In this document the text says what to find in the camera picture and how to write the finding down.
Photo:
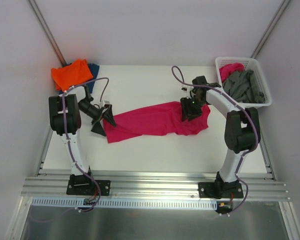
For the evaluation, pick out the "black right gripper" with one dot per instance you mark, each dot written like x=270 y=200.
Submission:
x=189 y=105

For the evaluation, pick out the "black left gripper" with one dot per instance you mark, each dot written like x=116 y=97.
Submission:
x=101 y=116

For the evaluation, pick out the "magenta t shirt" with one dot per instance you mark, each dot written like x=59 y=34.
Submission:
x=156 y=120
x=229 y=69

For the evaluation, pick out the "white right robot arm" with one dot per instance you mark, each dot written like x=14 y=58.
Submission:
x=242 y=128

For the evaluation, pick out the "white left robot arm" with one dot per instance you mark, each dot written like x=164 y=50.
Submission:
x=65 y=120

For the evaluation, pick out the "grey t shirts in basket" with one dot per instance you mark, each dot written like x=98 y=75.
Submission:
x=242 y=87

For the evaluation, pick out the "magenta t shirt in basket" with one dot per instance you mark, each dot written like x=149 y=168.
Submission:
x=229 y=69

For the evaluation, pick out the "folded blue t shirt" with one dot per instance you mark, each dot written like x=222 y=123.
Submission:
x=94 y=68

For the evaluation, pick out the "folded orange t shirt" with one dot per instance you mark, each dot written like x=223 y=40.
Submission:
x=76 y=73

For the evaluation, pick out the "white plastic laundry basket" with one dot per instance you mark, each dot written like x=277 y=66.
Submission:
x=250 y=64

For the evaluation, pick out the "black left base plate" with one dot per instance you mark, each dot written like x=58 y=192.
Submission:
x=88 y=188

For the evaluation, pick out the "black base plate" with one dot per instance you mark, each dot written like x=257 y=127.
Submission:
x=88 y=188
x=218 y=191

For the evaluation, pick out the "aluminium mounting rail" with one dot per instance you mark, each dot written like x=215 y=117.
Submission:
x=154 y=185

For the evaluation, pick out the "white slotted cable duct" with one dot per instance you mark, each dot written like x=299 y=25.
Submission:
x=124 y=203

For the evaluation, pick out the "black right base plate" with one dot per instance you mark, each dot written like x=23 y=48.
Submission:
x=218 y=191

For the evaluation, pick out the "right corner metal post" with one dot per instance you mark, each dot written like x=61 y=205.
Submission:
x=284 y=5

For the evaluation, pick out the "corner metal post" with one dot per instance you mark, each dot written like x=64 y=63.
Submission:
x=46 y=30
x=284 y=5

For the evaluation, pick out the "left corner metal post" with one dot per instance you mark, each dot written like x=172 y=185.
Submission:
x=46 y=30

